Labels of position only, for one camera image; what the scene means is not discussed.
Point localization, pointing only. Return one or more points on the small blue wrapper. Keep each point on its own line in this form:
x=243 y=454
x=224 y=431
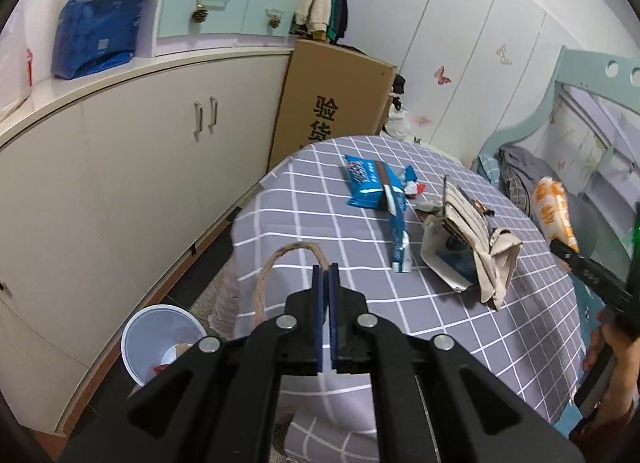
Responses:
x=409 y=174

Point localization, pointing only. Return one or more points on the orange snack bag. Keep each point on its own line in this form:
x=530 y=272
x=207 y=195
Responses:
x=552 y=213

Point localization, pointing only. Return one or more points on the light blue plaid cloth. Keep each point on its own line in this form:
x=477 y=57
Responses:
x=486 y=168

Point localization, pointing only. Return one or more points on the cream butterfly sticker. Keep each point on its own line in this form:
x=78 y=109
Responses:
x=504 y=54

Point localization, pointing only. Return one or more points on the blue snack packet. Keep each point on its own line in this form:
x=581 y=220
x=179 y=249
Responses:
x=362 y=183

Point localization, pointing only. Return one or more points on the grey checked tablecloth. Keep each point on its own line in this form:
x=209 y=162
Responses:
x=350 y=248

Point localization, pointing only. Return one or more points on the pink butterfly sticker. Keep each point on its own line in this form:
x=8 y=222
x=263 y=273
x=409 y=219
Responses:
x=441 y=75

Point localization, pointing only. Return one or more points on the beige paper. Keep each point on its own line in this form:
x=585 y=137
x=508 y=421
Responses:
x=500 y=263

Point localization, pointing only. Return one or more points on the white plastic trash bin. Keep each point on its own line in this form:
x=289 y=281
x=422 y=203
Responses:
x=145 y=343

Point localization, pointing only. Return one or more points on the black plank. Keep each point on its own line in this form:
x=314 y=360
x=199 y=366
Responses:
x=212 y=268

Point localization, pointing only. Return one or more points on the tall cardboard box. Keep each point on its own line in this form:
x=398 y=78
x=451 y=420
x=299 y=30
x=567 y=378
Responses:
x=340 y=83

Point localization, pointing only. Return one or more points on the small white plastic bag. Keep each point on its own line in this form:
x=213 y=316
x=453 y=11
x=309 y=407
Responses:
x=397 y=125

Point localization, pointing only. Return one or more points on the dark hanging bag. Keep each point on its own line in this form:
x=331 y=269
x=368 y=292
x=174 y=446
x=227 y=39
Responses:
x=398 y=90

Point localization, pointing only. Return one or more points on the white wardrobe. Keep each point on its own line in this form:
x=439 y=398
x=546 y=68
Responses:
x=450 y=18

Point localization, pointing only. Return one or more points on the person's right hand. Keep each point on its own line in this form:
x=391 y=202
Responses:
x=625 y=368

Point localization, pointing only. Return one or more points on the grey clothes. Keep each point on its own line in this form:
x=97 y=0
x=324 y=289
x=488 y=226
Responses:
x=517 y=168

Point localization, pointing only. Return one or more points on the blue plastic package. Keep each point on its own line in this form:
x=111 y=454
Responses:
x=95 y=35

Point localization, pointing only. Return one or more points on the silver foil wrapper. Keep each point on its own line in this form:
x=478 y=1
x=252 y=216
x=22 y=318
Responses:
x=427 y=207

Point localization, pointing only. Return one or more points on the grey shaggy rug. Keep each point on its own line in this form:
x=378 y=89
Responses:
x=217 y=298

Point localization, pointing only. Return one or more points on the mint bed frame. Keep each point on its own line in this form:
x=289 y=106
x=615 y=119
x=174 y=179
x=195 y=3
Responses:
x=565 y=68

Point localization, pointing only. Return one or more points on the red white wrapper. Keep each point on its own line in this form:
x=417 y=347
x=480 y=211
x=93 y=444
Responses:
x=414 y=189

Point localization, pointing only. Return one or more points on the long blue white wrapper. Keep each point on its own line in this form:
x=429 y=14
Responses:
x=400 y=243

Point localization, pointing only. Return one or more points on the white bag with red print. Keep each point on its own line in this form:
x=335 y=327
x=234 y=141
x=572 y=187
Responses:
x=15 y=68

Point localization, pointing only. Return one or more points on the white cabinet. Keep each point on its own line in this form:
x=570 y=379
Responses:
x=125 y=168

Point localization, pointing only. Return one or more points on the pine cone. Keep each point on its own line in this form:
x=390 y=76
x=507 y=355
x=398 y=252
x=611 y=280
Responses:
x=200 y=16
x=274 y=22

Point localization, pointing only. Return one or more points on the pink flower sticker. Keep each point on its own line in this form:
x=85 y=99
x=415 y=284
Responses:
x=422 y=119

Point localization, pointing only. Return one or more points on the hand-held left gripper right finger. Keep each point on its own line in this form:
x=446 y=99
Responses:
x=333 y=323

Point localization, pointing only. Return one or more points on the green bottle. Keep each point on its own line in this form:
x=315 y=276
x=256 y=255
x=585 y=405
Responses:
x=636 y=228

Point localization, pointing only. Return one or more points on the person's right forearm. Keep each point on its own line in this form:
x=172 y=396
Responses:
x=600 y=428

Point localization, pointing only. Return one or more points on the striped paper bag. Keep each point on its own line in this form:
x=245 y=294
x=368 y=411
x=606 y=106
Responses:
x=465 y=213

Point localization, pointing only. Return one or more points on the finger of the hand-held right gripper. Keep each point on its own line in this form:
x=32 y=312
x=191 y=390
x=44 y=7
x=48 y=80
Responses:
x=585 y=265

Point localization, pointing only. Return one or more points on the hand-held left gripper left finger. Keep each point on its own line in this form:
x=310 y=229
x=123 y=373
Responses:
x=317 y=323

